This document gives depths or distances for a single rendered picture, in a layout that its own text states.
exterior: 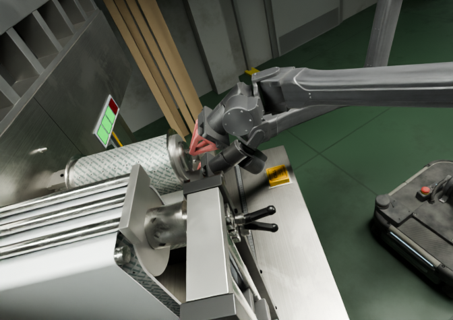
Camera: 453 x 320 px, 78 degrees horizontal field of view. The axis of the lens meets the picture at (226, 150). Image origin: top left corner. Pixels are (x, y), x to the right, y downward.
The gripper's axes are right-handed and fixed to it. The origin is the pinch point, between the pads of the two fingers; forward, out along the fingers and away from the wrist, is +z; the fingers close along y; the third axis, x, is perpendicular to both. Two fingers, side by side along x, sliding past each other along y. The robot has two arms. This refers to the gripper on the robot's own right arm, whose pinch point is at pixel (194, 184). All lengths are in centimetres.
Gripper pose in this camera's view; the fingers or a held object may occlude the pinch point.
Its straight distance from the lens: 86.3
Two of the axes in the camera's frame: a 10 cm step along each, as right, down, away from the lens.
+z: -7.1, 5.7, 4.1
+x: -6.9, -4.9, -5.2
